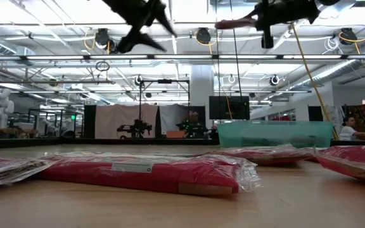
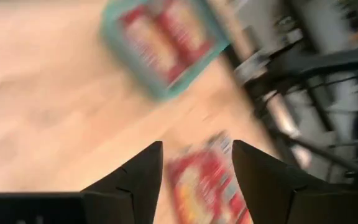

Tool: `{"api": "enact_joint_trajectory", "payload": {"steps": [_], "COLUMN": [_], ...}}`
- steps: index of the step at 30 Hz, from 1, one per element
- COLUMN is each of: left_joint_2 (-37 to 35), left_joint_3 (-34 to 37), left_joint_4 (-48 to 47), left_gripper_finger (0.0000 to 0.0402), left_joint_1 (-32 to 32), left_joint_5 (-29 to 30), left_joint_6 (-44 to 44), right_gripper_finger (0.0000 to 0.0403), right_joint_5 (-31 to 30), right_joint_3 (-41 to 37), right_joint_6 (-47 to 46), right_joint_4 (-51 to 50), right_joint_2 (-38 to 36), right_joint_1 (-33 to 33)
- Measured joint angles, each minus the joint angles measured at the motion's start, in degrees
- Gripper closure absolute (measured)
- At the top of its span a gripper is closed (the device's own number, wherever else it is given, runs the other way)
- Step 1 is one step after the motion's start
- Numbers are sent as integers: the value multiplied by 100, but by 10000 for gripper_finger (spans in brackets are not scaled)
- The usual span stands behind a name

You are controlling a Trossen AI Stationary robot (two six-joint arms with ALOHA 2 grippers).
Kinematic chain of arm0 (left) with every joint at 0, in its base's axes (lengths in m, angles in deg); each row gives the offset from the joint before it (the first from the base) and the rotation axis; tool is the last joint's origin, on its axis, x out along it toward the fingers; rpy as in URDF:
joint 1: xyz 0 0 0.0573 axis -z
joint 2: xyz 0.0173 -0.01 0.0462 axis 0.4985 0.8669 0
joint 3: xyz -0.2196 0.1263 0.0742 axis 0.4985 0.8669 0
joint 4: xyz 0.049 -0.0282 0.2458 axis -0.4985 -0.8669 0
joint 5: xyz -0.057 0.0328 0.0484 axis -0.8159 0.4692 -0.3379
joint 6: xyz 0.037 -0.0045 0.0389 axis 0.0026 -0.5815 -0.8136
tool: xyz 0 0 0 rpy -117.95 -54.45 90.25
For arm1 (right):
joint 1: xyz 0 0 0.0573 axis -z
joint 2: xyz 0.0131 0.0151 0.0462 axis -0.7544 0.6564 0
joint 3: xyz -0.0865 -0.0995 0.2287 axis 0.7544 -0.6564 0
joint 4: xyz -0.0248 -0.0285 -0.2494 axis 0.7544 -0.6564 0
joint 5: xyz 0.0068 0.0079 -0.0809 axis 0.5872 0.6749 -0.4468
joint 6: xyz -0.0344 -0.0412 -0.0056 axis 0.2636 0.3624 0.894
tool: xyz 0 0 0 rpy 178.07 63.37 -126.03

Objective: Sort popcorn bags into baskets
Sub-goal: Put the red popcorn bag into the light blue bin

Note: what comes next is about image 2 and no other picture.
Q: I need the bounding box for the teal plastic basket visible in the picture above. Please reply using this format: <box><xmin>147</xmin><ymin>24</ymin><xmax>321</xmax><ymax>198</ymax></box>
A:
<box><xmin>99</xmin><ymin>0</ymin><xmax>231</xmax><ymax>102</ymax></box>

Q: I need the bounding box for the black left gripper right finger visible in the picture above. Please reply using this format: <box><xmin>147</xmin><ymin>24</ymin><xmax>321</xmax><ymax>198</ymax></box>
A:
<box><xmin>232</xmin><ymin>140</ymin><xmax>358</xmax><ymax>224</ymax></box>

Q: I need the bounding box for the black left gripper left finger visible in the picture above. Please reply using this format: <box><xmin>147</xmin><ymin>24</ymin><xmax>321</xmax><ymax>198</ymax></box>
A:
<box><xmin>0</xmin><ymin>141</ymin><xmax>163</xmax><ymax>224</ymax></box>

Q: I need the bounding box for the red Orville popcorn bag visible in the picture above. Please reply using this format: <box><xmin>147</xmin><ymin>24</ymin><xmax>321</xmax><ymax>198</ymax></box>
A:
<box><xmin>157</xmin><ymin>0</ymin><xmax>214</xmax><ymax>66</ymax></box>
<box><xmin>165</xmin><ymin>154</ymin><xmax>226</xmax><ymax>224</ymax></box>
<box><xmin>205</xmin><ymin>131</ymin><xmax>254</xmax><ymax>224</ymax></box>
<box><xmin>118</xmin><ymin>6</ymin><xmax>180</xmax><ymax>85</ymax></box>

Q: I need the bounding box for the black aluminium table frame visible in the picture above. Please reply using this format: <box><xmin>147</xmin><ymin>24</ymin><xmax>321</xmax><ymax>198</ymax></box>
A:
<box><xmin>222</xmin><ymin>46</ymin><xmax>358</xmax><ymax>187</ymax></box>

